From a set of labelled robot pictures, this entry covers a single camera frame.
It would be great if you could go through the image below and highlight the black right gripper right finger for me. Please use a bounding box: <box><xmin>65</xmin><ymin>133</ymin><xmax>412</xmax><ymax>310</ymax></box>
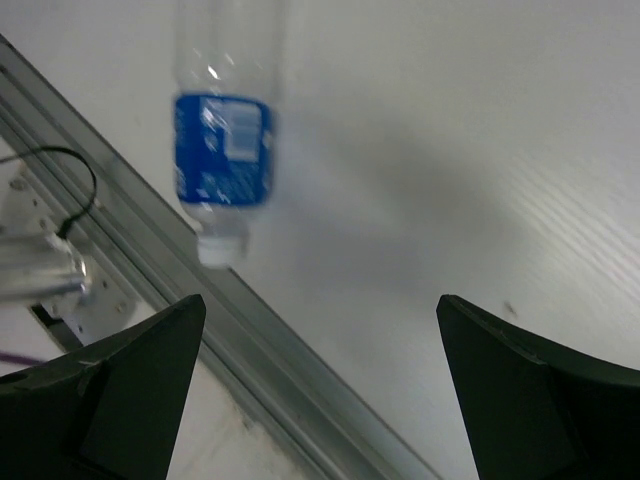
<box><xmin>436</xmin><ymin>295</ymin><xmax>639</xmax><ymax>479</ymax></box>

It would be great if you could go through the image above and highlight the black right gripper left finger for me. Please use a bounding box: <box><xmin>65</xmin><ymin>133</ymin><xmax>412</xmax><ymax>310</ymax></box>
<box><xmin>1</xmin><ymin>295</ymin><xmax>205</xmax><ymax>479</ymax></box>

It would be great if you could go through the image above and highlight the blue label bottle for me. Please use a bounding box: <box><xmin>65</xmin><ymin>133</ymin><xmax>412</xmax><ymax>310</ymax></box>
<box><xmin>173</xmin><ymin>1</ymin><xmax>286</xmax><ymax>268</ymax></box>

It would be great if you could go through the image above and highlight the left arm metal base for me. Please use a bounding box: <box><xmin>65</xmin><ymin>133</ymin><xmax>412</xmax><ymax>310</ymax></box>
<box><xmin>1</xmin><ymin>167</ymin><xmax>138</xmax><ymax>345</ymax></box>

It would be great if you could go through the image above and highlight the aluminium table rail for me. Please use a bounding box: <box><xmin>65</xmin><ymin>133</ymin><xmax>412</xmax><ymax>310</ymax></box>
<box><xmin>1</xmin><ymin>41</ymin><xmax>435</xmax><ymax>479</ymax></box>

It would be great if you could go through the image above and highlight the black cable loop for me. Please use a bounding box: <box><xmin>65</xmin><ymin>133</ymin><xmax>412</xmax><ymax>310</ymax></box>
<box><xmin>19</xmin><ymin>145</ymin><xmax>99</xmax><ymax>240</ymax></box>

